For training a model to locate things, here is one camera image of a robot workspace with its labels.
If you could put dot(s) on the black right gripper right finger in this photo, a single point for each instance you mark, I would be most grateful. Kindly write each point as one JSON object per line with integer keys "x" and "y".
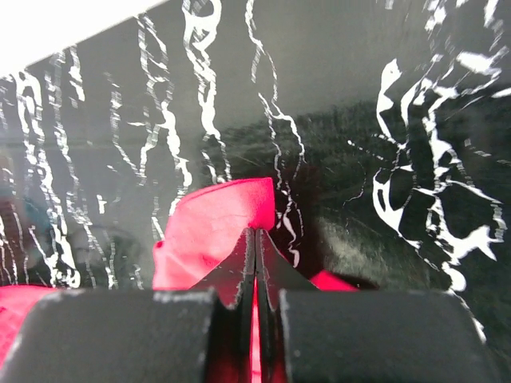
{"x": 338, "y": 334}

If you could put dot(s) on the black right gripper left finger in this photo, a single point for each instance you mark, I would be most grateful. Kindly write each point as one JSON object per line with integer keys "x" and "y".
{"x": 197, "y": 335}

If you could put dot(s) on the red t-shirt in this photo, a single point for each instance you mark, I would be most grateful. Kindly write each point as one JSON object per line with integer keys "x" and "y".
{"x": 200, "y": 234}

